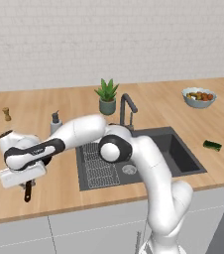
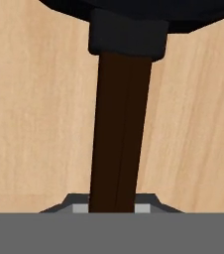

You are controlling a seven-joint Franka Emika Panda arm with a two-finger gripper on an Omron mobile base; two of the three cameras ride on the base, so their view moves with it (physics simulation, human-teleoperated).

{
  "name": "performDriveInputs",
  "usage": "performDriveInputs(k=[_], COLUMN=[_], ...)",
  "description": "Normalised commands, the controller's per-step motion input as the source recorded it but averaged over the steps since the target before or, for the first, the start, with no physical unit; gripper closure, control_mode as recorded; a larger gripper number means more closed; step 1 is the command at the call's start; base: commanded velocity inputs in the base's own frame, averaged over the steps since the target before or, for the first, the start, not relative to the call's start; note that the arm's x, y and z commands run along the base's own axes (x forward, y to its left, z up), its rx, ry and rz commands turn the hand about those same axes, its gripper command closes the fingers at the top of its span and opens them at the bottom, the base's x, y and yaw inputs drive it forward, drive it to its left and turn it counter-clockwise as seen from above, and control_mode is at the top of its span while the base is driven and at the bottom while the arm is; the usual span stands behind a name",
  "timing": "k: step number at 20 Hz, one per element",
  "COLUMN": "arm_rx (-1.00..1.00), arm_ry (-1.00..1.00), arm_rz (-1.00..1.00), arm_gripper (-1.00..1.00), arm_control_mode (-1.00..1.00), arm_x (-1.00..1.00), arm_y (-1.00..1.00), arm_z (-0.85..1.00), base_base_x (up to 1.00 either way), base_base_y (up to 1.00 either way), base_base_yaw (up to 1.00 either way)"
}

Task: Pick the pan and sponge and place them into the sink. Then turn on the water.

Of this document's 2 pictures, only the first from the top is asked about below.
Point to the black frying pan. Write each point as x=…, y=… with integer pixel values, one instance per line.
x=27, y=193

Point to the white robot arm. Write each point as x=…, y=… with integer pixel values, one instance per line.
x=153, y=165

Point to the dark grey sink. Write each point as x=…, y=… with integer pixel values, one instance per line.
x=180, y=152

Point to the white cupboard door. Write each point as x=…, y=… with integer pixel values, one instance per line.
x=97, y=231
x=15, y=238
x=206, y=218

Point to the green plant in grey pot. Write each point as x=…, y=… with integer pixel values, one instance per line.
x=107, y=99

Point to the green sponge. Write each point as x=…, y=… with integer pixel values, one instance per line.
x=212, y=145

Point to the dark grey tap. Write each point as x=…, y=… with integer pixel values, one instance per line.
x=123, y=105

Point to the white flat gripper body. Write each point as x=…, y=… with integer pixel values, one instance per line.
x=20, y=175

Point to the grey bowl of fruit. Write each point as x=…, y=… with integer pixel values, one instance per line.
x=199, y=99

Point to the brown wooden shaker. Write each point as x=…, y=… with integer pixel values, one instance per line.
x=7, y=114

